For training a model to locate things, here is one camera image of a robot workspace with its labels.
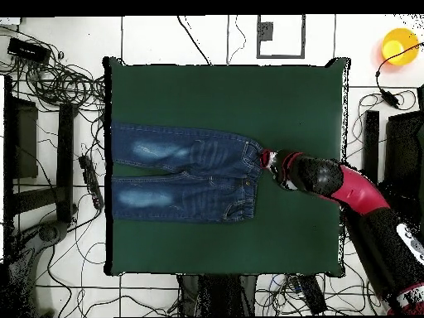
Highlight thin black floor cable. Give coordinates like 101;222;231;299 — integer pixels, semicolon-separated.
225;14;248;65

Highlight black cable tangle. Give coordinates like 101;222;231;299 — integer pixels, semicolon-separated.
0;24;107;113

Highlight grey square floor frame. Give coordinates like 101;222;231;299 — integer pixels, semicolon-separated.
255;13;306;60

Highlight small grey floor box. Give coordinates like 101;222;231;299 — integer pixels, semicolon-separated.
258;21;275;41

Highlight black metal frame stand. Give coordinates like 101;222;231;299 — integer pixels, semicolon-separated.
2;75;80;233
362;84;424;213

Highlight grey wheeled base leg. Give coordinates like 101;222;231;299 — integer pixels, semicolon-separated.
6;219;71;317

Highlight black electronics box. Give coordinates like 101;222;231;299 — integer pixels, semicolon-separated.
7;36;52;65

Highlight black power strip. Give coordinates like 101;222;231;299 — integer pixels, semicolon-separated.
78;154;106;211

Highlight dark green table cloth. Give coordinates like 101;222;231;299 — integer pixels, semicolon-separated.
103;55;351;277

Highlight long black box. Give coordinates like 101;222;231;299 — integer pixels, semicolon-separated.
296;273;328;316

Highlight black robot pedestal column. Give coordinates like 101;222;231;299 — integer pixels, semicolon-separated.
177;273;258;317

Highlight thick black floor cable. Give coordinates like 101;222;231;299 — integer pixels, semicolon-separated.
176;14;213;66

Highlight black power adapter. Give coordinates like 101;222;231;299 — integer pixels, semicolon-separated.
379;86;402;108

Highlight blue denim jeans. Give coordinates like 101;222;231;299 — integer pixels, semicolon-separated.
110;121;267;224

